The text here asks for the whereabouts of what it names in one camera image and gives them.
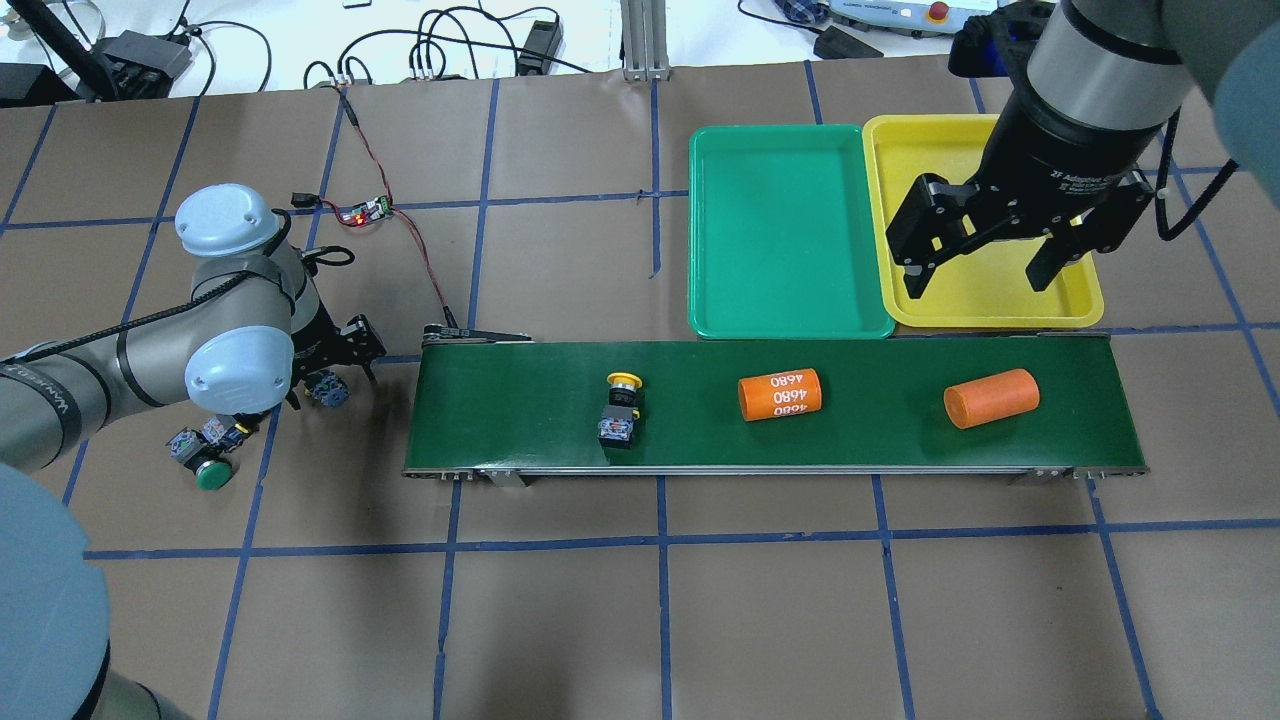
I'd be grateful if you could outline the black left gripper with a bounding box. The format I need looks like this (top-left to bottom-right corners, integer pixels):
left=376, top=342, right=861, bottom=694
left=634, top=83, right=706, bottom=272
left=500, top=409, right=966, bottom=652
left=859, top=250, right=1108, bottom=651
left=291, top=314, right=387, bottom=396

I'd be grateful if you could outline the black power adapter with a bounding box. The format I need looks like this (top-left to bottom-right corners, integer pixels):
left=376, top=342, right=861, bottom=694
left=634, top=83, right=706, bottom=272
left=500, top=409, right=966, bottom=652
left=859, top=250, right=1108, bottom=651
left=515, top=19, right=563, bottom=77

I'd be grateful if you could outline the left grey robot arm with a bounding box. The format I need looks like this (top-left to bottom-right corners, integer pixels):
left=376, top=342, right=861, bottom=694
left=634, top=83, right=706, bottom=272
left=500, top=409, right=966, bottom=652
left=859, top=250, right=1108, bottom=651
left=1, top=183, right=387, bottom=719

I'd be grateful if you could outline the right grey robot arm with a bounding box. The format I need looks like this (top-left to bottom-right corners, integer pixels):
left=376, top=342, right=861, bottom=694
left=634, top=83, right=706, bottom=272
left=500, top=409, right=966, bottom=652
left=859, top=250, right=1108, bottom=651
left=887, top=1, right=1277, bottom=299

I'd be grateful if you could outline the aluminium frame post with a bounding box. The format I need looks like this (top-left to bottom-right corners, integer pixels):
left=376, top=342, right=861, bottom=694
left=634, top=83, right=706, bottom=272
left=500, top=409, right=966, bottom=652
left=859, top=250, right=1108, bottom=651
left=620, top=0, right=671, bottom=83

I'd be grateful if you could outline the plain orange cylinder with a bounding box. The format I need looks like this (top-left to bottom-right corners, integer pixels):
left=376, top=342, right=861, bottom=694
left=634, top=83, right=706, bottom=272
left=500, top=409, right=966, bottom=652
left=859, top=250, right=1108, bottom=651
left=942, top=368, right=1041, bottom=430

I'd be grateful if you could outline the yellow push button switch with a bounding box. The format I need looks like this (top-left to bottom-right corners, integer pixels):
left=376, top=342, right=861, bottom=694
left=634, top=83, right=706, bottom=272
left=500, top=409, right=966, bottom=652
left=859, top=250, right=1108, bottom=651
left=596, top=372, right=643, bottom=448

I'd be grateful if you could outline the green push button switch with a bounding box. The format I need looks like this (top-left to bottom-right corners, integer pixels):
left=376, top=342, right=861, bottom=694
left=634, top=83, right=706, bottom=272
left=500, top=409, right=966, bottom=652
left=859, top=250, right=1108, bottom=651
left=200, top=414, right=260, bottom=451

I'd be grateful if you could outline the green conveyor belt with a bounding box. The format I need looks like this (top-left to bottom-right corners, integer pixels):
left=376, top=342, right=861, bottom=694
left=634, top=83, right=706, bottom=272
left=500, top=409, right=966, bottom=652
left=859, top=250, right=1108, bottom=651
left=403, top=334, right=1149, bottom=483

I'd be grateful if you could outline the yellow plastic tray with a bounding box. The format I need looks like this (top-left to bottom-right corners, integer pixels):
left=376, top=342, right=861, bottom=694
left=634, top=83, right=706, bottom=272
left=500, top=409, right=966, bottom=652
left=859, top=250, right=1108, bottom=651
left=861, top=114, right=1105, bottom=331

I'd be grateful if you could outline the small red controller board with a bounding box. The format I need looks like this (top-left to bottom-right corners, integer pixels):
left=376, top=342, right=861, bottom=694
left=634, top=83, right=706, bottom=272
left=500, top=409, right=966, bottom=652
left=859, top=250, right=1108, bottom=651
left=335, top=195, right=394, bottom=228

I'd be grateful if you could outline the green plastic tray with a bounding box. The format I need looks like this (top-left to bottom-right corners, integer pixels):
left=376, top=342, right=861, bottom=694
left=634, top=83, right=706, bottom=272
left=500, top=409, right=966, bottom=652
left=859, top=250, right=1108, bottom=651
left=687, top=124, right=895, bottom=340

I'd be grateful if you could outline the orange cylinder marked 4680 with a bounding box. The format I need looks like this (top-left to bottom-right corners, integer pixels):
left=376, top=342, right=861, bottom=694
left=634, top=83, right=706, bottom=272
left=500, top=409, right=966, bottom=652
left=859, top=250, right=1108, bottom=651
left=737, top=368, right=824, bottom=421

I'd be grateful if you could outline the blue teach pendant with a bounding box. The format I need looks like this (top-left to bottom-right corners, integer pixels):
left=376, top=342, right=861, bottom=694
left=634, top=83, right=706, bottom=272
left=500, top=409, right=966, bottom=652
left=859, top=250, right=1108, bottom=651
left=827, top=1, right=1001, bottom=38

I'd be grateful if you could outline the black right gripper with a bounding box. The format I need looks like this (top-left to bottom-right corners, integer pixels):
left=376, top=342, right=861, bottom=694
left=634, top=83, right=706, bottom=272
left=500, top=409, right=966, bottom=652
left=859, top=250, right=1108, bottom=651
left=886, top=168, right=1155, bottom=300

